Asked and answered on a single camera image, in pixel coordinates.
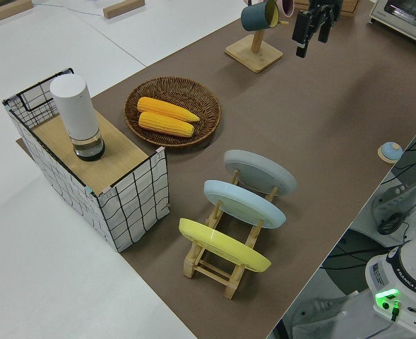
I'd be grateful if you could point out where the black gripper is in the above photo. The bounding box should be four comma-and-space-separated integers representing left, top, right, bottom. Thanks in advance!
292, 0, 343, 59

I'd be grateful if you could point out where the gray plate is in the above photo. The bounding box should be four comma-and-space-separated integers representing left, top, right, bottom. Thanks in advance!
222, 149, 298, 197

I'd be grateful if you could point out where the light blue plate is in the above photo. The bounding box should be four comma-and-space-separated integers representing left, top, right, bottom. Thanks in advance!
203, 179, 287, 231

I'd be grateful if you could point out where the yellow plate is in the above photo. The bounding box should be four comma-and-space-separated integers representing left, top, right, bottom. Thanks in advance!
177, 218, 273, 274

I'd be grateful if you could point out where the low wooden plate rack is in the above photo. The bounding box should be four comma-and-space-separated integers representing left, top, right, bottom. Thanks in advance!
182, 168, 280, 301

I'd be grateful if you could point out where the pink mug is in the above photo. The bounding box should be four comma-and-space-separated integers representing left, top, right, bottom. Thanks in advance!
275, 0, 295, 18

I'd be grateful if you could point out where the teal mug yellow inside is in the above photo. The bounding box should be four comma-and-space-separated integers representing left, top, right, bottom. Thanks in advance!
240, 0, 281, 32

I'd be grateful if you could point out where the wooden mug tree stand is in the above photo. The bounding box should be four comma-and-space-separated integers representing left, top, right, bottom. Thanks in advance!
224, 0, 290, 74

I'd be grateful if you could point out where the brown table mat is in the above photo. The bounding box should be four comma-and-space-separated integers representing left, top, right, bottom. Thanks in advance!
15, 0, 416, 339

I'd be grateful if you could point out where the white toaster oven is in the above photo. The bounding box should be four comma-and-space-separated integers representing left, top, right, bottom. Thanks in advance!
367, 0, 416, 51

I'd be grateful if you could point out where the blue call bell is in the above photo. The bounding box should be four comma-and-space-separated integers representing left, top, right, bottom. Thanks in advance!
377, 141, 403, 165

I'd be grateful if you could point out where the round brown wicker basket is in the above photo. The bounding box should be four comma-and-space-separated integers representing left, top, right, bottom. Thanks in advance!
124, 76, 223, 149

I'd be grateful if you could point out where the yellow corn cob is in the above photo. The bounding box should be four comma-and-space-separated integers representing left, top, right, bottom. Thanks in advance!
136, 96, 201, 124
137, 111, 196, 138

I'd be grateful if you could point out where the light wooden block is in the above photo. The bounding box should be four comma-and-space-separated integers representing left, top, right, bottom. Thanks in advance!
0, 0, 34, 25
102, 0, 146, 19

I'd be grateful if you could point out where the light wooden shelf board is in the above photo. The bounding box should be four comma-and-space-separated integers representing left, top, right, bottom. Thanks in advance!
30, 111, 150, 189

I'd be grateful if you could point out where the white cylindrical bottle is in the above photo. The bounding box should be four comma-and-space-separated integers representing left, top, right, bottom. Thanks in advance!
49, 74, 107, 163

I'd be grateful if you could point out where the coiled black cable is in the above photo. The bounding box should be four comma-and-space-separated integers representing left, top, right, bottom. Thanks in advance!
376, 210, 412, 236

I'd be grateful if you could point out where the wire basket with grid fabric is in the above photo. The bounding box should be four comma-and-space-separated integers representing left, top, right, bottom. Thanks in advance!
1, 66, 171, 254

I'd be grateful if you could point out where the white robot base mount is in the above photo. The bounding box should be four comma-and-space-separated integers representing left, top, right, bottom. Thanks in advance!
281, 292, 375, 339

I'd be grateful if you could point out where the green-lit plug cable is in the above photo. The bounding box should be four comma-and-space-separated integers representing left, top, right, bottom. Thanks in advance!
390, 299, 403, 323

